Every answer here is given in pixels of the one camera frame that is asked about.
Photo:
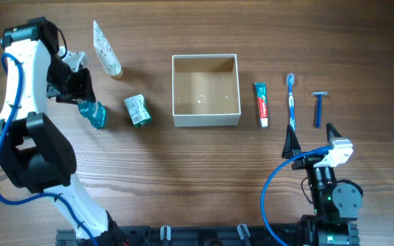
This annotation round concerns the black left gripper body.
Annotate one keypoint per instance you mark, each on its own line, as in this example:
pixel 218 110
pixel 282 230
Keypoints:
pixel 64 83

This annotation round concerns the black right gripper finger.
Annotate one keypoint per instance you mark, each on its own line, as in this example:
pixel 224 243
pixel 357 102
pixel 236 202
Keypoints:
pixel 291 147
pixel 331 132

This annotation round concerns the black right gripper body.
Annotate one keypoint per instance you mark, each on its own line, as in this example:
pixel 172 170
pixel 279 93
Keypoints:
pixel 319 175

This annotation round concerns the teal mouthwash bottle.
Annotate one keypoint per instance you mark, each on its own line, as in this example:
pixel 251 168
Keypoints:
pixel 94 112

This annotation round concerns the white floral lotion tube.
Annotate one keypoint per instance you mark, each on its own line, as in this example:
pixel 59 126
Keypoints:
pixel 106 53

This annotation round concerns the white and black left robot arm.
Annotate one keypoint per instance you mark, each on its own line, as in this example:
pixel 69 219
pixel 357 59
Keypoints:
pixel 34 154

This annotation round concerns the blue disposable razor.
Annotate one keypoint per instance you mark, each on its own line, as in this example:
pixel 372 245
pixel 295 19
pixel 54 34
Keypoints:
pixel 318 112

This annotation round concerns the blue toothbrush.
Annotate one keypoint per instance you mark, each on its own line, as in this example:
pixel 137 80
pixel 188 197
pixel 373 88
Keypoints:
pixel 292 117

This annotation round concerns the colgate toothpaste tube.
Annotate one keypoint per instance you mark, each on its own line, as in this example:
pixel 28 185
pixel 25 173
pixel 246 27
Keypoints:
pixel 261 91

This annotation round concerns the green white soap packet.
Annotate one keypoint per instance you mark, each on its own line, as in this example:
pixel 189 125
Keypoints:
pixel 138 112

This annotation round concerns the white cardboard box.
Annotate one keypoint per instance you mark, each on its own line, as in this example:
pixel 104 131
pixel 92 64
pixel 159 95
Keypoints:
pixel 205 90

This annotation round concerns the black mounting rail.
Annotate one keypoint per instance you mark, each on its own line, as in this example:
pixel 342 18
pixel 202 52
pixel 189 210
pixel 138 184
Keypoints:
pixel 227 236

